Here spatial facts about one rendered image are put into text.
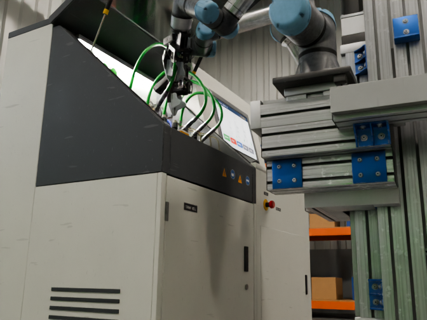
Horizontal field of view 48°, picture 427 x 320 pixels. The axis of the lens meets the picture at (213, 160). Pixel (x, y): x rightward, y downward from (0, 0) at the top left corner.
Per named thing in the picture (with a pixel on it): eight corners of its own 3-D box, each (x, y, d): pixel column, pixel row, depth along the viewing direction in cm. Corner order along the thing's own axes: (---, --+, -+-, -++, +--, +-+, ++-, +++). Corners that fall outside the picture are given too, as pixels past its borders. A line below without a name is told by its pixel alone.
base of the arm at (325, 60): (348, 91, 148) (346, 61, 150) (339, 72, 135) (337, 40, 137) (300, 98, 154) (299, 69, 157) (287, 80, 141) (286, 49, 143)
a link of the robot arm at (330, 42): (344, 58, 148) (341, 19, 151) (325, 40, 138) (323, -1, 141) (308, 67, 155) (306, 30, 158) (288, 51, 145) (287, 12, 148)
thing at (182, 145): (169, 174, 153) (171, 126, 157) (158, 175, 155) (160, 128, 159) (252, 202, 205) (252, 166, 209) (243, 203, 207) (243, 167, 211)
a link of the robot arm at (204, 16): (230, 13, 164) (210, 4, 171) (210, -3, 156) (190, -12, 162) (218, 33, 165) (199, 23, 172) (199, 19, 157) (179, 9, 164)
